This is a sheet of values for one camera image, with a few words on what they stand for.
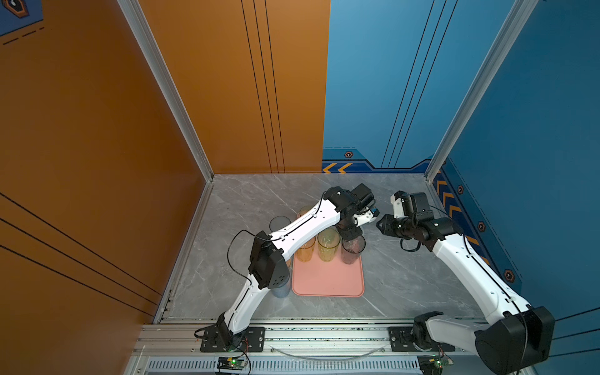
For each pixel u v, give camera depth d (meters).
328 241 0.86
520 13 0.70
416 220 0.60
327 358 0.71
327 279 0.85
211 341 0.72
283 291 0.81
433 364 0.71
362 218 0.73
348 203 0.57
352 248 0.88
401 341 0.72
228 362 0.71
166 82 0.85
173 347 0.72
